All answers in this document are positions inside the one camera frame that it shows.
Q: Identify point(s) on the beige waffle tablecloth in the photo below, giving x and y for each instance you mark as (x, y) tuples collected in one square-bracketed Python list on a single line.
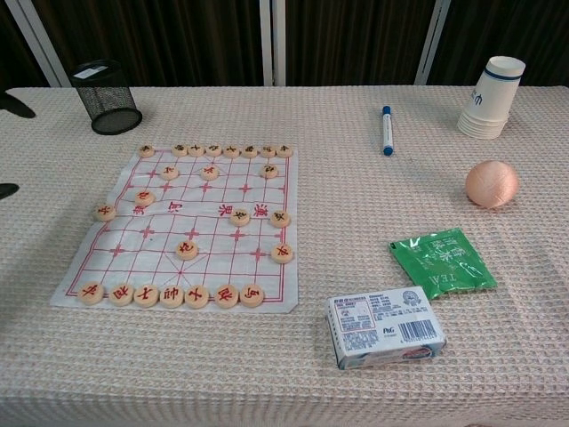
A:
[(311, 356)]

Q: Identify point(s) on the white blue soap box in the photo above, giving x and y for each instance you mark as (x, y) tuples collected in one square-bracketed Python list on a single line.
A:
[(384, 327)]

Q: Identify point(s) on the green tea packet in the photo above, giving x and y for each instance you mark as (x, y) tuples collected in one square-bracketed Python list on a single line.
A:
[(444, 262)]

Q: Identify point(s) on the peach coloured ball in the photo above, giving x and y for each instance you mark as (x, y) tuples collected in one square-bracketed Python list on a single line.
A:
[(491, 183)]

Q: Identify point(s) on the white paper cup stack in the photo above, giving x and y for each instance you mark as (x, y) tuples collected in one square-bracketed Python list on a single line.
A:
[(489, 102)]

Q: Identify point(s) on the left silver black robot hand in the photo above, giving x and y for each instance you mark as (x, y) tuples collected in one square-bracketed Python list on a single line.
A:
[(18, 107)]

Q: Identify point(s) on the round wooden chess piece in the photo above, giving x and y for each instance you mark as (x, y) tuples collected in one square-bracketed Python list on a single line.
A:
[(240, 217), (284, 151), (197, 296), (226, 295), (121, 294), (280, 218), (268, 170), (282, 253), (213, 149), (172, 296), (267, 151), (252, 295), (91, 292), (145, 197), (187, 250), (104, 212), (180, 149), (249, 151), (146, 296), (196, 150), (169, 171), (209, 172), (231, 150), (146, 150)]

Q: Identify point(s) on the white partition frame post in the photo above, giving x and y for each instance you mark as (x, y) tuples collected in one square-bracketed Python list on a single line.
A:
[(433, 42), (266, 42), (279, 42), (33, 44)]

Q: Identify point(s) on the black mesh pen holder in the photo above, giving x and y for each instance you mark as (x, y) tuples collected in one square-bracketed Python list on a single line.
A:
[(109, 102)]

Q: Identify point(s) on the white blue marker pen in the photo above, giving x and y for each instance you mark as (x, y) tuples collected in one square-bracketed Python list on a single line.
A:
[(387, 131)]

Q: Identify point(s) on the Chinese chess board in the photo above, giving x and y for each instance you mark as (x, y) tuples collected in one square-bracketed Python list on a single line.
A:
[(200, 231)]

